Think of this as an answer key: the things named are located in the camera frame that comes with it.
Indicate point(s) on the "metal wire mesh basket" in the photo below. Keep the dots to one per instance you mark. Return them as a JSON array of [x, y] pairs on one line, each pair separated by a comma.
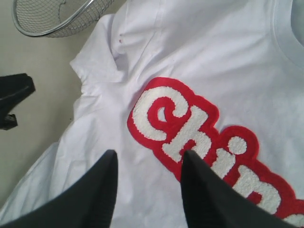
[[56, 18]]

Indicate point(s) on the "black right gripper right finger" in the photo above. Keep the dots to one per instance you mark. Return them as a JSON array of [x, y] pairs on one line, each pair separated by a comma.
[[208, 202]]

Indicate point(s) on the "white t-shirt red lettering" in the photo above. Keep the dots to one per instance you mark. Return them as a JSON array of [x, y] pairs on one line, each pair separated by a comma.
[[223, 78]]

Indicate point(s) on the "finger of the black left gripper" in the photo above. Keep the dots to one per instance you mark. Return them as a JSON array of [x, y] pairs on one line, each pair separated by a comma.
[[13, 90], [8, 122]]

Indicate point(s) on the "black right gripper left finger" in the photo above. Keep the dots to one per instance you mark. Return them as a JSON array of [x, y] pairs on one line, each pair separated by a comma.
[[88, 203]]

